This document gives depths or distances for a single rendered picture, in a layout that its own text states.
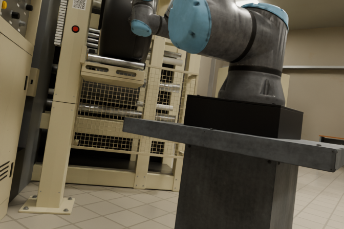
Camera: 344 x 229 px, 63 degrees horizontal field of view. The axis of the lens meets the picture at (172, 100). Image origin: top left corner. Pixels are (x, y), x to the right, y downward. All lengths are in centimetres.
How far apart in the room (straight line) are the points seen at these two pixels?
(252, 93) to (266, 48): 13
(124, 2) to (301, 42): 779
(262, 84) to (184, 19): 27
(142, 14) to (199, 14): 62
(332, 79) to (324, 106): 76
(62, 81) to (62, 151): 41
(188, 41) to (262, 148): 31
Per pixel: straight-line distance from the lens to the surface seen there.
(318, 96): 870
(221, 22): 71
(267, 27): 81
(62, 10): 187
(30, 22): 174
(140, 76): 168
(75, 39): 181
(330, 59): 886
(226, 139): 60
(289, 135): 79
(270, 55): 80
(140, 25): 125
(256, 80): 78
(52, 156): 180
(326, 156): 55
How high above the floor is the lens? 62
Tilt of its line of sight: 3 degrees up
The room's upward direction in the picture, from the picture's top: 8 degrees clockwise
